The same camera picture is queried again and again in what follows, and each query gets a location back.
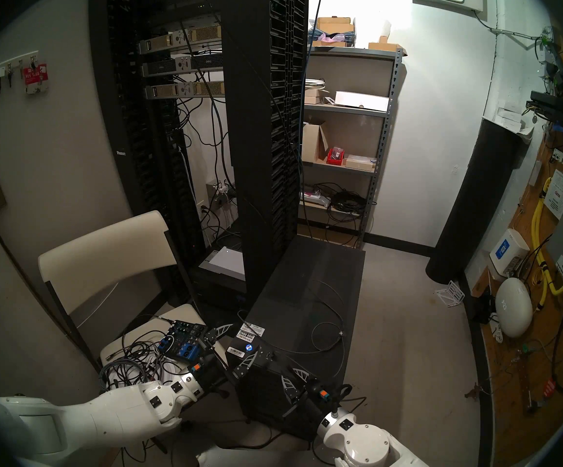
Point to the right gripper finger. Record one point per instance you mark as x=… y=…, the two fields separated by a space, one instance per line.
x=303 y=373
x=288 y=387

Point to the small white box stack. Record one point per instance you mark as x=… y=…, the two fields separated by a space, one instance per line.
x=510 y=118

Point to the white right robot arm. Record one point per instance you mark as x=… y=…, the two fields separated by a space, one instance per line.
x=364 y=441

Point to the white key hook rack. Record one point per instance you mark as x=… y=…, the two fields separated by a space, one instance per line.
x=14 y=61

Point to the plywood backboard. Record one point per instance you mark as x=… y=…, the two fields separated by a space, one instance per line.
x=519 y=422

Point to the flat white box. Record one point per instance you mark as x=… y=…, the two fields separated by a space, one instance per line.
x=361 y=101

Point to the large cardboard box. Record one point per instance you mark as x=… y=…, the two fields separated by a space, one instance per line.
x=332 y=24

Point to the open cardboard box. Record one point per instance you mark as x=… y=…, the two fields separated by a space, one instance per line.
x=310 y=142

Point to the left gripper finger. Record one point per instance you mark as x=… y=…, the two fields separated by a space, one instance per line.
x=246 y=364
x=220 y=331

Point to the cream folding chair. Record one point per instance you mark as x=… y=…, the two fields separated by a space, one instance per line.
x=101 y=257

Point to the black workstation tower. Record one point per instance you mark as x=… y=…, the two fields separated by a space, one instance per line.
x=305 y=276

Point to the grey outlet box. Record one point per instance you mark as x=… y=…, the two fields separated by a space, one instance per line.
x=218 y=191

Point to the tall black cylinder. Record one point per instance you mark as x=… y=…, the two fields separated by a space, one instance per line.
x=476 y=203

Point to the flat tan box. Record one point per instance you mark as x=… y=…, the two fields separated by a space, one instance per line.
x=359 y=163

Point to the white paper label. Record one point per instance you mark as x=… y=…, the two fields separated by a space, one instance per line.
x=558 y=196

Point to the black network switch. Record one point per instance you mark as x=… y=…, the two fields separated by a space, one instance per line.
x=549 y=103

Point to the white flat device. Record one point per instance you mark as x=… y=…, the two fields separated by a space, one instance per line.
x=225 y=261

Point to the black Dell rack server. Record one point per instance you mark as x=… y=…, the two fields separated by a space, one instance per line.
x=164 y=67

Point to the white power strip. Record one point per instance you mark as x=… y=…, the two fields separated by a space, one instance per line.
x=496 y=327

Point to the white folded bracket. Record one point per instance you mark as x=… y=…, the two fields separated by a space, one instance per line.
x=449 y=294

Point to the black server rack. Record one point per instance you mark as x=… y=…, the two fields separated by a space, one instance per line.
x=262 y=130

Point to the red parts bin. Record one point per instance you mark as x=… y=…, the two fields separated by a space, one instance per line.
x=335 y=157

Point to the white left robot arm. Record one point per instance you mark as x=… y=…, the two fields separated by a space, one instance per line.
x=101 y=417

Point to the white oval router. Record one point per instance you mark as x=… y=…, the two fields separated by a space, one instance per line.
x=514 y=308

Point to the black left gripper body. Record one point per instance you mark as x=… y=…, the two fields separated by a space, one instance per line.
x=208 y=371

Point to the gold faced rack server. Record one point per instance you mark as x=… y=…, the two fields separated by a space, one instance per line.
x=169 y=90
x=160 y=43

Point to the grey metal shelf unit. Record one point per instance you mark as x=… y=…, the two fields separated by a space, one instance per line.
x=344 y=110

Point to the black blue audio mixer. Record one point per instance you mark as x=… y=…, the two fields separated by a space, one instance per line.
x=186 y=342

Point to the small cardboard box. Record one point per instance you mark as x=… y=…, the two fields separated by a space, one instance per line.
x=383 y=46

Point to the white modem blue label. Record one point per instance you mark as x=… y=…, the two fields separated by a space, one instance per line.
x=507 y=252

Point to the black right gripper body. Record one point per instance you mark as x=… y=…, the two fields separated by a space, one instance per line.
x=313 y=393

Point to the red key tag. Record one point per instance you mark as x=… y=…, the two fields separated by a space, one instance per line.
x=35 y=78

